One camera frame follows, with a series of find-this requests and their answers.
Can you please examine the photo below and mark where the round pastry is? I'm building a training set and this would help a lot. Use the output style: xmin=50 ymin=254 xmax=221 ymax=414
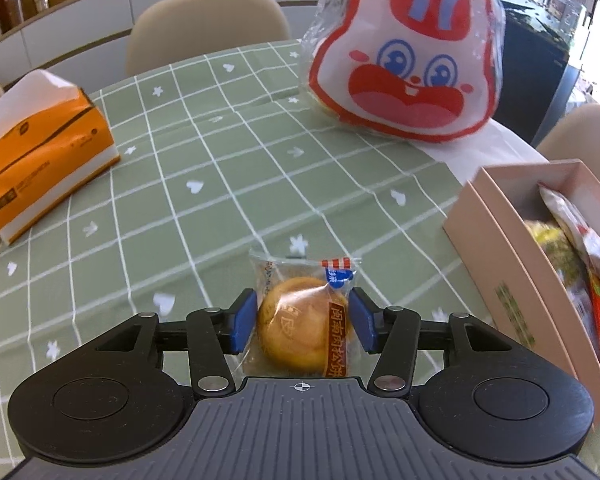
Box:
xmin=242 ymin=251 xmax=365 ymax=380

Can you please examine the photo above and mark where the green olive snack packet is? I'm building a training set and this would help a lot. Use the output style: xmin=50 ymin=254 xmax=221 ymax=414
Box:
xmin=522 ymin=219 xmax=588 ymax=286

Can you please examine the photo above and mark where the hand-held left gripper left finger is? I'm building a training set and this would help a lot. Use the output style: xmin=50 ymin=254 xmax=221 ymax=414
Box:
xmin=95 ymin=289 xmax=258 ymax=397

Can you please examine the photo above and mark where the green checked tablecloth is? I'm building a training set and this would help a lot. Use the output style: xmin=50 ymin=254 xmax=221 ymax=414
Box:
xmin=0 ymin=37 xmax=498 ymax=467

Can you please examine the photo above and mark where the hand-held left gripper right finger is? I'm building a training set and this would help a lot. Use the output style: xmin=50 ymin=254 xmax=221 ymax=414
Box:
xmin=348 ymin=287 xmax=513 ymax=398

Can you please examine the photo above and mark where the white red snack packet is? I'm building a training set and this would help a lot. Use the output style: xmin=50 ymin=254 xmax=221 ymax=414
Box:
xmin=537 ymin=182 xmax=600 ymax=386

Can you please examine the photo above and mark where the beige chair back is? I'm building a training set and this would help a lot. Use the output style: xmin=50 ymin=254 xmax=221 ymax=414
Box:
xmin=125 ymin=0 xmax=294 ymax=79

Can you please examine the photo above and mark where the pink cardboard box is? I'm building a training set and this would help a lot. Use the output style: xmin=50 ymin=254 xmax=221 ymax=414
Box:
xmin=442 ymin=158 xmax=600 ymax=425

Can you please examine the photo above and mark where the rabbit face snack bag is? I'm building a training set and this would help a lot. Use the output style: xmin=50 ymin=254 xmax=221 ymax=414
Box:
xmin=300 ymin=0 xmax=507 ymax=147

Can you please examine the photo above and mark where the orange tissue pack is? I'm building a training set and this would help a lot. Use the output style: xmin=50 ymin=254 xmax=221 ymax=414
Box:
xmin=0 ymin=69 xmax=122 ymax=247

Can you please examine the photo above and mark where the black cabinet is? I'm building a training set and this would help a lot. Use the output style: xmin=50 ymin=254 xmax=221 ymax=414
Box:
xmin=495 ymin=0 xmax=587 ymax=147

